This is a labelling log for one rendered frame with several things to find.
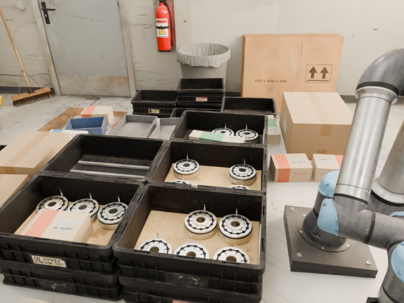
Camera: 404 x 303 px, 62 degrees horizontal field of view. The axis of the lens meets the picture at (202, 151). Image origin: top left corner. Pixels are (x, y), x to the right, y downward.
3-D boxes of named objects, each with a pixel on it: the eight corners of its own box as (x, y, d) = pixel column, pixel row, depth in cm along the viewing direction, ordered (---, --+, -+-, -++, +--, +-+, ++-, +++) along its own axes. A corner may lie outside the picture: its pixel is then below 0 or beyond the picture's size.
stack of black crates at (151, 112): (183, 123, 327) (181, 90, 310) (178, 138, 302) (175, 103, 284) (143, 122, 332) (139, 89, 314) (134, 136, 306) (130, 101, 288)
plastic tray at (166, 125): (196, 146, 178) (196, 138, 175) (158, 149, 177) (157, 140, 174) (193, 124, 201) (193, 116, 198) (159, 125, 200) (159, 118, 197)
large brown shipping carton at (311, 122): (279, 123, 200) (282, 91, 189) (330, 124, 197) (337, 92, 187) (288, 159, 166) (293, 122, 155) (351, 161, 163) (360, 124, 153)
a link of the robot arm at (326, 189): (315, 193, 118) (324, 162, 111) (356, 205, 114) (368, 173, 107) (310, 215, 109) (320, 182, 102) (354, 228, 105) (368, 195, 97)
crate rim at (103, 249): (146, 188, 114) (145, 182, 112) (110, 257, 88) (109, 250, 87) (38, 177, 120) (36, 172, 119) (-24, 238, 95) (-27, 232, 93)
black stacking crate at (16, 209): (148, 210, 119) (145, 184, 113) (115, 280, 94) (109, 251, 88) (45, 199, 125) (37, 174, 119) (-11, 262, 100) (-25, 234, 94)
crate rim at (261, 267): (266, 199, 108) (267, 193, 106) (264, 276, 82) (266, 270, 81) (146, 188, 114) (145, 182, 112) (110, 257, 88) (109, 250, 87)
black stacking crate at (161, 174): (264, 172, 138) (267, 148, 132) (263, 221, 113) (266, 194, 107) (171, 164, 144) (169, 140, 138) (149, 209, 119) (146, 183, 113)
